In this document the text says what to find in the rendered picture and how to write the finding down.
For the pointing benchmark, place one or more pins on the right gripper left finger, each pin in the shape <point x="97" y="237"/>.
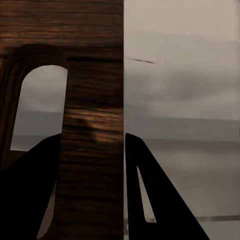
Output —
<point x="26" y="187"/>

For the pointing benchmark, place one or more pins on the cutting board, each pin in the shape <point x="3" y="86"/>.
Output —
<point x="86" y="37"/>

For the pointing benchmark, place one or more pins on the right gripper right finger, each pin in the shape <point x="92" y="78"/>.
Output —
<point x="174" y="220"/>

